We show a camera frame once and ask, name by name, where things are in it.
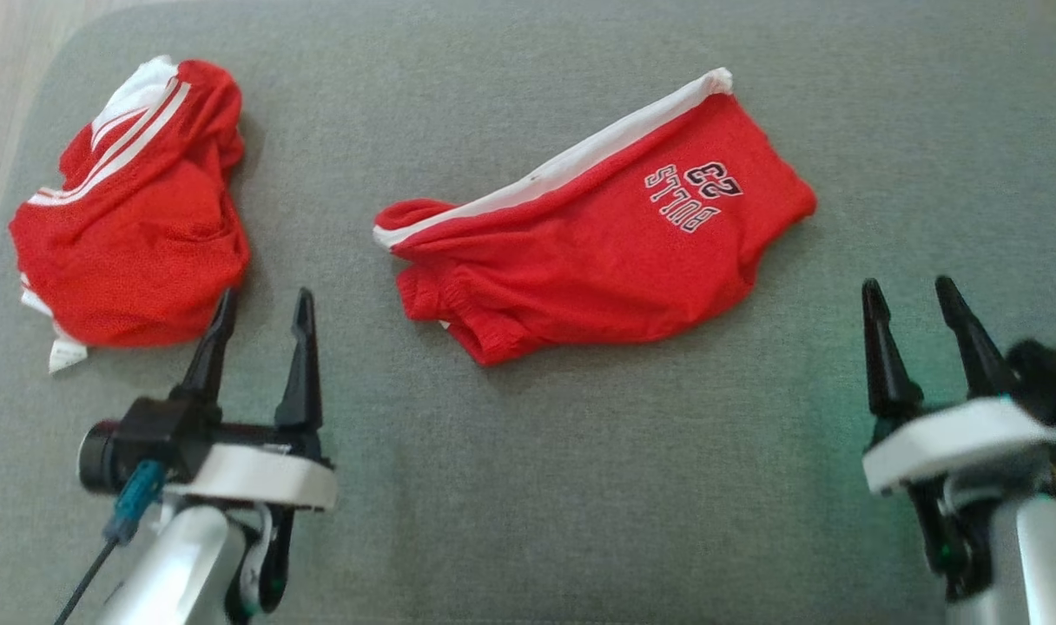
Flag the teal-plug left camera cable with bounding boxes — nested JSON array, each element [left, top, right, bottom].
[[55, 460, 166, 625]]

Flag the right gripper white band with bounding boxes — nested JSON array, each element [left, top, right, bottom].
[[861, 276, 1056, 600]]

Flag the red white jersey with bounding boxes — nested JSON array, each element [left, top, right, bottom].
[[9, 56, 251, 374]]

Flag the red Bulls 23 shorts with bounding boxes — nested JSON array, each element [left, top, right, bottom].
[[373, 68, 817, 365]]

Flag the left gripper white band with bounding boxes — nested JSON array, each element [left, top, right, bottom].
[[163, 288, 338, 619]]

